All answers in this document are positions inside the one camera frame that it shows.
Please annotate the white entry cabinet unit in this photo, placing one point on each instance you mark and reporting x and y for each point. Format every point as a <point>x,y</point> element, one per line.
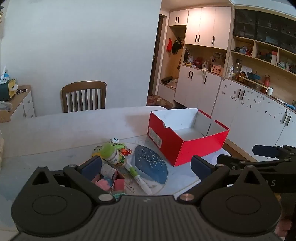
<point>201,25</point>

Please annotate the small labelled white jar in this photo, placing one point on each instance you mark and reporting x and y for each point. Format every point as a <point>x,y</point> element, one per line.
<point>108,171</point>

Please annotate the red cardboard box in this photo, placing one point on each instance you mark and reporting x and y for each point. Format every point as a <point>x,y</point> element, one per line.
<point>198,148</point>

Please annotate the glass jar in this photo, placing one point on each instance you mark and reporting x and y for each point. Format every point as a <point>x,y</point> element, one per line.
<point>237,67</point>

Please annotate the small yellow packet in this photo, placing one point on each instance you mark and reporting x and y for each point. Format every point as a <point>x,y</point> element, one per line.
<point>95,154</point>

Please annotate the small teal object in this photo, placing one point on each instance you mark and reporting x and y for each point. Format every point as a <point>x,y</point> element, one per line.
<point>118,196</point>

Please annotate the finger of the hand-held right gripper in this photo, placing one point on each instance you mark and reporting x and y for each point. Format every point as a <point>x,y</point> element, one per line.
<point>233,161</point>
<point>266,150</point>

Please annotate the white cup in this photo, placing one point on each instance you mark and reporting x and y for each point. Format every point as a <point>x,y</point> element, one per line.
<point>269,91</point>

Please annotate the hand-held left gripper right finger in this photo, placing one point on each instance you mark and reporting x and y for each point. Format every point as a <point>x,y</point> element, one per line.
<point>200,166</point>

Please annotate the brown wooden chair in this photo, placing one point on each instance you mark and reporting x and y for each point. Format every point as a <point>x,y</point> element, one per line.
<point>83,86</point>

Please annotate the red patterned rug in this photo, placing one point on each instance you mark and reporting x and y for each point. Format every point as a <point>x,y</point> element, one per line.
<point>151,100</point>

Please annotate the small white and blue toy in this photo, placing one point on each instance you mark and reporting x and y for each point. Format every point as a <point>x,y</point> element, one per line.
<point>114,140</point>

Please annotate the beige slippers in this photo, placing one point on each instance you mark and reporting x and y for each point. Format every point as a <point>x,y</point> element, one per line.
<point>159,100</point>

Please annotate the pale hanging cloth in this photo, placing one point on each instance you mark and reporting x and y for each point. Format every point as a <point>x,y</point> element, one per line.
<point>203,71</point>

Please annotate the white and green marker pen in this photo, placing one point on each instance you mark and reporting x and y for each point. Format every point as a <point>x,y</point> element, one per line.
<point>138,180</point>

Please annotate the white sunglasses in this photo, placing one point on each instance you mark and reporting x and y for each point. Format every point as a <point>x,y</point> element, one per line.
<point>21,91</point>

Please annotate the white tissue pack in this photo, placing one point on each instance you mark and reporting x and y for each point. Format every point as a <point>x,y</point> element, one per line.
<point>3,77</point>

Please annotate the red hanging hat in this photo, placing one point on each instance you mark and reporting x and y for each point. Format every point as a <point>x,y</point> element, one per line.
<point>169,45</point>

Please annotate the pink patterned box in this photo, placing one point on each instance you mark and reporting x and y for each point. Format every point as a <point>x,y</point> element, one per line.
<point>217,69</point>

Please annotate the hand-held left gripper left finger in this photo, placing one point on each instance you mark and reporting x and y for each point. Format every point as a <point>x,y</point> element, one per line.
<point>92,167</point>

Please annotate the green and yellow tissue box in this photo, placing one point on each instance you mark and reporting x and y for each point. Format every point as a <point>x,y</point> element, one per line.
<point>5,89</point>

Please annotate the red kettle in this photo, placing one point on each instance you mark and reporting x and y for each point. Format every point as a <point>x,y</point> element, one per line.
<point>267,81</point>

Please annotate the wooden side cabinet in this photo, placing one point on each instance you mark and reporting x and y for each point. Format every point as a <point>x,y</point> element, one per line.
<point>22,102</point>

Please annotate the dark wooden door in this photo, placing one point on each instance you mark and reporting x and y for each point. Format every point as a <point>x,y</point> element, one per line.
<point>158,58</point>

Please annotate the green-capped plastic bottle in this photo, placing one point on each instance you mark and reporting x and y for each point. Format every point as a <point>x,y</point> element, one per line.
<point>111,154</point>

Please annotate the long white stickered cabinet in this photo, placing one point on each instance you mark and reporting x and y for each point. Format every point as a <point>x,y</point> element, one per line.
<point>249,109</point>

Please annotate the blue bowl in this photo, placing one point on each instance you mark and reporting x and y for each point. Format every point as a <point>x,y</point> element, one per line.
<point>253,75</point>

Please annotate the black hanging bag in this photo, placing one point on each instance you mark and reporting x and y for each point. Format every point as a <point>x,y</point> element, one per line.
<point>177,46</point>

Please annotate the small orange toy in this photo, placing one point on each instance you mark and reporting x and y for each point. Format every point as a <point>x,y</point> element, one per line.
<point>126,151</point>

